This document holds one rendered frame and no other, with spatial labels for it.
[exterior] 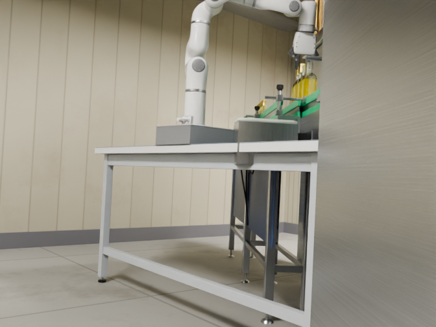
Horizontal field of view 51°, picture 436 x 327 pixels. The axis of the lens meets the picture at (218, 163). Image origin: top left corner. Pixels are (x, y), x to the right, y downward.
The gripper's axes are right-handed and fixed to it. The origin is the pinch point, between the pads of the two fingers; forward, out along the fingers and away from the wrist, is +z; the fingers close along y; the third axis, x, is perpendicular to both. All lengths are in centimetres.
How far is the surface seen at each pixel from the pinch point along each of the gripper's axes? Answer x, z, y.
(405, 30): 151, -8, 23
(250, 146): 58, 28, 29
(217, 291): 54, 87, 37
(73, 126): -163, 64, 144
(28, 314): 39, 109, 114
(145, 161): -5, 51, 71
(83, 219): -151, 139, 133
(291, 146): 73, 24, 18
